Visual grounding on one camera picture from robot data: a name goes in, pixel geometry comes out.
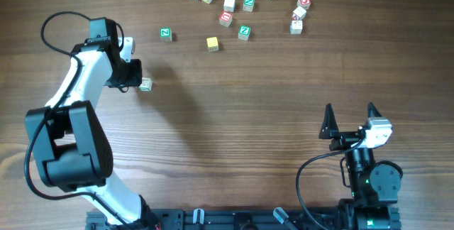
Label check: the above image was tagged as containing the red U block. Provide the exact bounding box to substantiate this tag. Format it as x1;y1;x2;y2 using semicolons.
219;11;233;27

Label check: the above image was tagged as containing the green N block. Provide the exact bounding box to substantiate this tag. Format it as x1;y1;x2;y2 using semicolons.
243;0;255;12

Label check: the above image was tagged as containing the white picture block right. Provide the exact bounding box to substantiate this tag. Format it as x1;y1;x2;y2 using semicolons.
289;20;304;35

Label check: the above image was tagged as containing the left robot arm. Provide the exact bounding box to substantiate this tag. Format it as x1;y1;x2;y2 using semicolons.
24;18;160;229

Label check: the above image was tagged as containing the plain wooden block blue side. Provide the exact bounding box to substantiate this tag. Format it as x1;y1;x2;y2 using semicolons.
223;0;236;13

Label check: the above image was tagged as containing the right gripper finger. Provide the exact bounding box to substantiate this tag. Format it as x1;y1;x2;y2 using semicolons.
367;102;382;118
319;103;339;139

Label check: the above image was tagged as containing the green Z block left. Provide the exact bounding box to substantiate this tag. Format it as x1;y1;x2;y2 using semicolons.
160;27;172;42

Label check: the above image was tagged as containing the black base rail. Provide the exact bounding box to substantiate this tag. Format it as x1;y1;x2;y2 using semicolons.
85;207;402;230

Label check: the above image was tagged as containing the white block green side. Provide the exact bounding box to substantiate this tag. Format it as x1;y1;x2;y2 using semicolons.
138;77;153;92

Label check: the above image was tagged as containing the green z block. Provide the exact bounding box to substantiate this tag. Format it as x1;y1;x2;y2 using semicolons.
238;25;251;41
160;27;172;42

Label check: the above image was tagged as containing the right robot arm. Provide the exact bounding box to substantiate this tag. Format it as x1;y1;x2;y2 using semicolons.
319;103;403;230

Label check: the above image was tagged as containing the green Z block centre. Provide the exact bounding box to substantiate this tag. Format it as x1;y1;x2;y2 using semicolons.
238;25;251;41

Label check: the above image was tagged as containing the red letter block right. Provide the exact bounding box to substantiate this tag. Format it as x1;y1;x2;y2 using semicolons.
297;0;311;10

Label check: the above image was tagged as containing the white block red side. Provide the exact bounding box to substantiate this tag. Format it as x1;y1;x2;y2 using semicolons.
292;6;307;21

